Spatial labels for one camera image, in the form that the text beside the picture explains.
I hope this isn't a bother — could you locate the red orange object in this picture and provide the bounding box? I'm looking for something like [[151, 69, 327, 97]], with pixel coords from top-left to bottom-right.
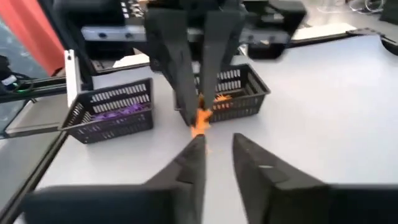
[[0, 0, 67, 77]]

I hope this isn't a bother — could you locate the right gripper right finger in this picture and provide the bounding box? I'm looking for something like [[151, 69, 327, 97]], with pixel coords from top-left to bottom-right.
[[232, 133, 398, 224]]

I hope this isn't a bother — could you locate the black diagonal frame strut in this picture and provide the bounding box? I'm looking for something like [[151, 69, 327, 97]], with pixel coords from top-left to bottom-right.
[[39, 0, 96, 93]]

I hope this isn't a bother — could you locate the black aluminium table frame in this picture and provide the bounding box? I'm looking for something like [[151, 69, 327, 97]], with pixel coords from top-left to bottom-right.
[[0, 130, 69, 224]]

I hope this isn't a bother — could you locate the purple plastic spider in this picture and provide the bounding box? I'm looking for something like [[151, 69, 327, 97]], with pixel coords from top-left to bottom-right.
[[91, 110, 119, 122], [118, 104, 150, 118]]

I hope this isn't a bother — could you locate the orange plastic spider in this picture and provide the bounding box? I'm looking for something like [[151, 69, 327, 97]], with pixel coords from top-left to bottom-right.
[[190, 93, 215, 139], [213, 93, 233, 103]]

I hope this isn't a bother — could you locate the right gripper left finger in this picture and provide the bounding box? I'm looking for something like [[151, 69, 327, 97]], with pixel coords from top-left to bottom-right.
[[21, 134, 208, 224]]

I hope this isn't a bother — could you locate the white metal bracket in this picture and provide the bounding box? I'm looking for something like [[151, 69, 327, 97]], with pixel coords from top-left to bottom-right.
[[63, 49, 78, 108]]

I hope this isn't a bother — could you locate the black plastic slotted basket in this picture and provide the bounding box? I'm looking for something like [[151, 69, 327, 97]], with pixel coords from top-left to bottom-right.
[[174, 63, 271, 124], [58, 77, 155, 144]]

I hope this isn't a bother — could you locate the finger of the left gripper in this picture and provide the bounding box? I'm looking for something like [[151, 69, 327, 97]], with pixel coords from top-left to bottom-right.
[[198, 9, 248, 110], [144, 7, 200, 127]]

